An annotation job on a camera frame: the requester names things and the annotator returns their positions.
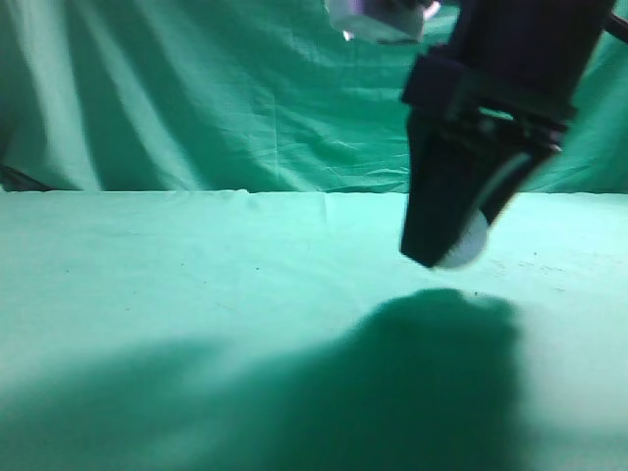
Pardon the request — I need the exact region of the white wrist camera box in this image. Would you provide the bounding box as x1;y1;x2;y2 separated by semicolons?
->
324;0;443;45

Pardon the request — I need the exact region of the green table cloth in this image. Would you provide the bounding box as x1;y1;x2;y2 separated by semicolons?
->
1;191;627;470

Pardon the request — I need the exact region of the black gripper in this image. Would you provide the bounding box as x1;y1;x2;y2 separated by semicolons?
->
399;1;615;269

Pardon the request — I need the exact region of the green backdrop curtain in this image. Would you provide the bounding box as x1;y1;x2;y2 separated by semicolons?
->
0;0;628;195

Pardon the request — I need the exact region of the white dimpled golf ball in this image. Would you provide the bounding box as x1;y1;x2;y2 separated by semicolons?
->
438;211;489;269

